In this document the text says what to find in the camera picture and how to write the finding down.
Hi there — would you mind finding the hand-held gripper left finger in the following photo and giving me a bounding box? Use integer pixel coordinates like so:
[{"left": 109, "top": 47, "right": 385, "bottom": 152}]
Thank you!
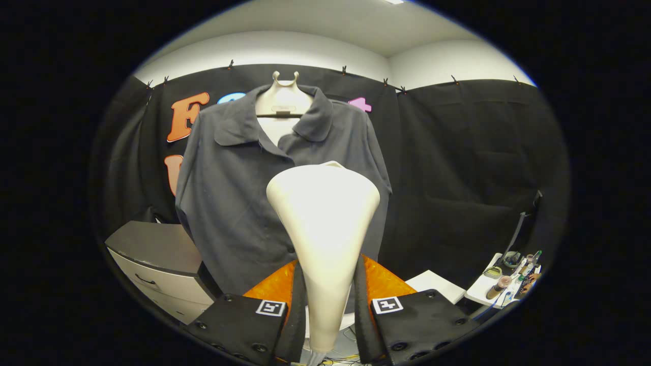
[{"left": 186, "top": 259, "right": 307, "bottom": 365}]

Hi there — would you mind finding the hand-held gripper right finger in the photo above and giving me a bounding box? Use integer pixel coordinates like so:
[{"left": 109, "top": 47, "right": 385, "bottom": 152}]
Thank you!
[{"left": 353, "top": 254, "right": 481, "bottom": 365}]

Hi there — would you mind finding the white garment steamer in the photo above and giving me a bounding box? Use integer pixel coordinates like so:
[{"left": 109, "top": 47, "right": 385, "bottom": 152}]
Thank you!
[{"left": 266, "top": 161, "right": 381, "bottom": 352}]

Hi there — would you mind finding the dark grey button shirt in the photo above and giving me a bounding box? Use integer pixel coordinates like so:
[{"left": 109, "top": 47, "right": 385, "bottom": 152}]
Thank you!
[{"left": 175, "top": 84, "right": 392, "bottom": 296}]

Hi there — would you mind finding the cluttered white side table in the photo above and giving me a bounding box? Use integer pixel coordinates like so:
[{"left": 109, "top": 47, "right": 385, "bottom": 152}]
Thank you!
[{"left": 465, "top": 250, "right": 543, "bottom": 310}]

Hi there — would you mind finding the grey drawer cabinet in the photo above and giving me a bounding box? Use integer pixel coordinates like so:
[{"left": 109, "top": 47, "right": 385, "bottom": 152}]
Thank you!
[{"left": 105, "top": 220, "right": 223, "bottom": 325}]

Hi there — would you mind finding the white mannequin torso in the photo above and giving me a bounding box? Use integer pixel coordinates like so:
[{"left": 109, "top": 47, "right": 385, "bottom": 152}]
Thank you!
[{"left": 254, "top": 71, "right": 355, "bottom": 332}]

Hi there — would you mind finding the row of black cloth clips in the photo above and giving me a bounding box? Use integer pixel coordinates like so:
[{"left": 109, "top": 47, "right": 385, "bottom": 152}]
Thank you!
[{"left": 145, "top": 58, "right": 522, "bottom": 97}]

